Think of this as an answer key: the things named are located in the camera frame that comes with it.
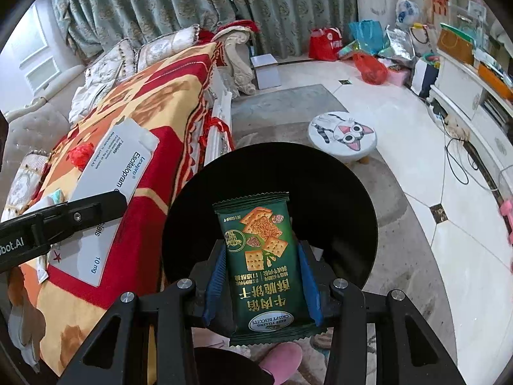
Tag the red tote bag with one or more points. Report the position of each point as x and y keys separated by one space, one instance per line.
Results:
x=324 y=44

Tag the white cardboard box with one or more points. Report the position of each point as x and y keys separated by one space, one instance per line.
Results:
x=266 y=74

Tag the grey rug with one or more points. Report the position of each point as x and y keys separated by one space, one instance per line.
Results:
x=280 y=104

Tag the black trash bin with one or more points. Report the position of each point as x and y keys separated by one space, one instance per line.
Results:
x=320 y=192

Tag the brown paper bag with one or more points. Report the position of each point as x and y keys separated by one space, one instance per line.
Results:
x=455 y=46

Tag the red plastic shopping bag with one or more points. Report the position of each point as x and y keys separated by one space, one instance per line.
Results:
x=370 y=70

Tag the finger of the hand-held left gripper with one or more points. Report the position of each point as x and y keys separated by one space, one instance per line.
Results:
x=88 y=212

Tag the red fringed cloth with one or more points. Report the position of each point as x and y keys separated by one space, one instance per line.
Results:
x=236 y=28

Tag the printed checkered blanket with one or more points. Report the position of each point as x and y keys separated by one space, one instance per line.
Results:
x=168 y=100

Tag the orange box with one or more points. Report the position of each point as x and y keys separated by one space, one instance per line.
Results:
x=495 y=82

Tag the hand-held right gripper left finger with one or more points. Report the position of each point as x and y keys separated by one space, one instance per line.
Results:
x=214 y=288

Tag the white embroidered round-motif pillow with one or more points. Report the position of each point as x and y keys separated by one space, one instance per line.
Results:
x=24 y=176

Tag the white power strip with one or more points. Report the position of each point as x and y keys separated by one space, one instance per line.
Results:
x=455 y=128

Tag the silver foil bag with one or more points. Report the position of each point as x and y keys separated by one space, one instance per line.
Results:
x=396 y=44

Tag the white blue plastic bag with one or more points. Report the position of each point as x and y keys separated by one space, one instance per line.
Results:
x=407 y=10

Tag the white tv cabinet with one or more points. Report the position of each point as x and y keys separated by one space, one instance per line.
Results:
x=461 y=84

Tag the green biscuit packet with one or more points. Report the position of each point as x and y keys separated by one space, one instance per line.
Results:
x=264 y=256

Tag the white medicine box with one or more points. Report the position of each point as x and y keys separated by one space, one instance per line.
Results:
x=120 y=160

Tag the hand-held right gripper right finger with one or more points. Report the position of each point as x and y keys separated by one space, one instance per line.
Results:
x=310 y=288

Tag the person's pink slipper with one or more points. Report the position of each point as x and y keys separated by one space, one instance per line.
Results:
x=280 y=361

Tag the small tissue pack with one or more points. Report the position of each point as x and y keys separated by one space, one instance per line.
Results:
x=56 y=198

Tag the grey tufted sofa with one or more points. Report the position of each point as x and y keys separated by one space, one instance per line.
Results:
x=32 y=124

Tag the pink box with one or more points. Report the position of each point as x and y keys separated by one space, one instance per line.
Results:
x=398 y=76

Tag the cat print round stool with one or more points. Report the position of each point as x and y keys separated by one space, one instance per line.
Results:
x=340 y=136

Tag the teal tote bag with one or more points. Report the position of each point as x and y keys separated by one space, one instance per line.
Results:
x=366 y=34

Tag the navy paper bag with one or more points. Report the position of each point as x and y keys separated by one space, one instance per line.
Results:
x=425 y=78

